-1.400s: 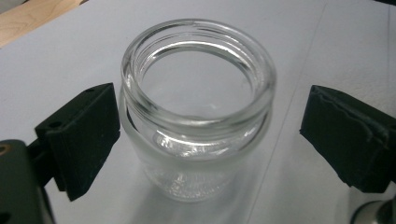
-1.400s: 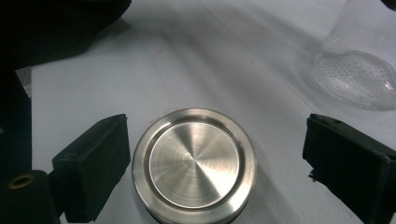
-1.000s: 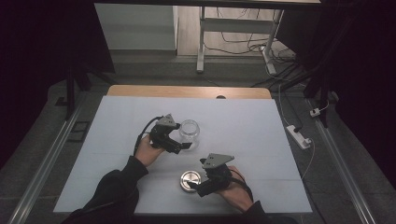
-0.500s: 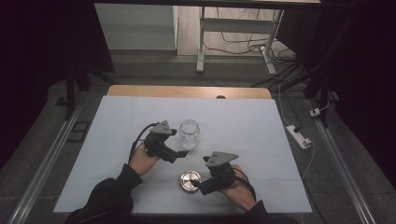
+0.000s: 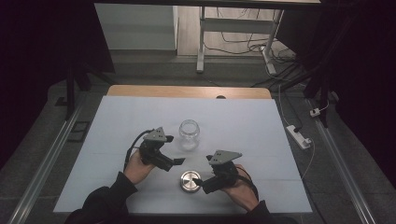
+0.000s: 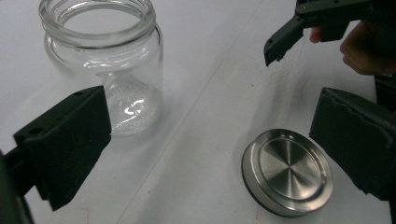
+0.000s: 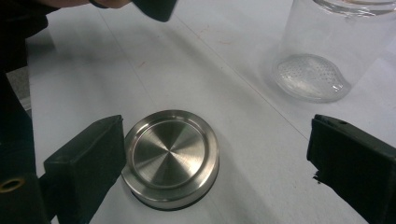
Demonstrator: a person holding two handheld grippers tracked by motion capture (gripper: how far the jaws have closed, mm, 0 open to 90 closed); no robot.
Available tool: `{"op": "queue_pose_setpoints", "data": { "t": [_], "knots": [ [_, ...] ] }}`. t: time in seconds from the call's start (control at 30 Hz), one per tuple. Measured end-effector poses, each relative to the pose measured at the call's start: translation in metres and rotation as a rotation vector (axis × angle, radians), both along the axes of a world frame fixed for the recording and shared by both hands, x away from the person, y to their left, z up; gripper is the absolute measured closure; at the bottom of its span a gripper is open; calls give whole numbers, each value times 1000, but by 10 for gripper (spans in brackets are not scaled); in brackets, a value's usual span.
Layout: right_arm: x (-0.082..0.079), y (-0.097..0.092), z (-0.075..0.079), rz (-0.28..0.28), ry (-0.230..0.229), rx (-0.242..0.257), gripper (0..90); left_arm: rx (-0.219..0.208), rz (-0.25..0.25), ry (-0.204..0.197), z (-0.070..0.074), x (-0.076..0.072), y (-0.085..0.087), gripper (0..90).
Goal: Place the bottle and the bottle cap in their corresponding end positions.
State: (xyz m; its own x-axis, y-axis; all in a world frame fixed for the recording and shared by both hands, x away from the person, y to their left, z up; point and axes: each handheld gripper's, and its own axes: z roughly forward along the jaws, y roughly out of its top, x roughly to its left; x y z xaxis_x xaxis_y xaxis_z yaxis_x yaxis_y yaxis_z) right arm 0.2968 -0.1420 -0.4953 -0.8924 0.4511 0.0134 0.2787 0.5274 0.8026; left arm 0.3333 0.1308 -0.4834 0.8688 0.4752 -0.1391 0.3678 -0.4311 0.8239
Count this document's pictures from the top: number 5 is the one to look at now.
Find black metal stand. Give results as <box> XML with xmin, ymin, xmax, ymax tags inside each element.
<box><xmin>55</xmin><ymin>55</ymin><xmax>117</xmax><ymax>121</ymax></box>

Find black floor cables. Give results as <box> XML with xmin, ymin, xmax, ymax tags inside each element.
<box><xmin>204</xmin><ymin>7</ymin><xmax>300</xmax><ymax>90</ymax></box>

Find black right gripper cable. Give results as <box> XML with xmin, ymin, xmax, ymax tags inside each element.
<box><xmin>235</xmin><ymin>165</ymin><xmax>260</xmax><ymax>201</ymax></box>

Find metal floor rail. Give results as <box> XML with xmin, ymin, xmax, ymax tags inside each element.
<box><xmin>7</xmin><ymin>101</ymin><xmax>88</xmax><ymax>224</ymax></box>
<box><xmin>305</xmin><ymin>98</ymin><xmax>378</xmax><ymax>224</ymax></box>

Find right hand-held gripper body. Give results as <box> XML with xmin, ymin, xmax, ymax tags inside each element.
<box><xmin>207</xmin><ymin>149</ymin><xmax>243</xmax><ymax>190</ymax></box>

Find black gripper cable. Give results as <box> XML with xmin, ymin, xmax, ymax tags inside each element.
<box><xmin>123</xmin><ymin>128</ymin><xmax>155</xmax><ymax>172</ymax></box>
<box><xmin>235</xmin><ymin>165</ymin><xmax>260</xmax><ymax>201</ymax></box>

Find white desk frame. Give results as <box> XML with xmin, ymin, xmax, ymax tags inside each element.
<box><xmin>195</xmin><ymin>6</ymin><xmax>285</xmax><ymax>77</ymax></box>

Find person's right hand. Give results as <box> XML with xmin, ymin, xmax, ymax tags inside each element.
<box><xmin>221</xmin><ymin>163</ymin><xmax>260</xmax><ymax>213</ymax></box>

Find dark curtain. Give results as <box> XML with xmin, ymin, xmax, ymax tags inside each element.
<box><xmin>275</xmin><ymin>0</ymin><xmax>396</xmax><ymax>180</ymax></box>
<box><xmin>0</xmin><ymin>0</ymin><xmax>116</xmax><ymax>171</ymax></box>

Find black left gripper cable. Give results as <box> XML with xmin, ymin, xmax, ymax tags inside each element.
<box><xmin>123</xmin><ymin>128</ymin><xmax>155</xmax><ymax>172</ymax></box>

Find silver metal jar lid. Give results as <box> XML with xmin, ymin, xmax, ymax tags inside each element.
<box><xmin>179</xmin><ymin>169</ymin><xmax>203</xmax><ymax>194</ymax></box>

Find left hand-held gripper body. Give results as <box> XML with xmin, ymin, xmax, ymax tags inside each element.
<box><xmin>138</xmin><ymin>126</ymin><xmax>169</xmax><ymax>166</ymax></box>

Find white power strip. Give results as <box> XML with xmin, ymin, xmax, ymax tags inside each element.
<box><xmin>285</xmin><ymin>124</ymin><xmax>313</xmax><ymax>150</ymax></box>

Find thin white cable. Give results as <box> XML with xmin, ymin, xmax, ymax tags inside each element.
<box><xmin>299</xmin><ymin>137</ymin><xmax>317</xmax><ymax>181</ymax></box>

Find clear glass jar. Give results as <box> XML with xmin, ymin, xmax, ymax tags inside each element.
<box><xmin>177</xmin><ymin>119</ymin><xmax>201</xmax><ymax>152</ymax></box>

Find white foam mat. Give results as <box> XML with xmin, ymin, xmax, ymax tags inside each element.
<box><xmin>52</xmin><ymin>95</ymin><xmax>314</xmax><ymax>216</ymax></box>

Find person's left hand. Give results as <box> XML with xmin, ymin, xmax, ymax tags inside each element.
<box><xmin>123</xmin><ymin>148</ymin><xmax>157</xmax><ymax>186</ymax></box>

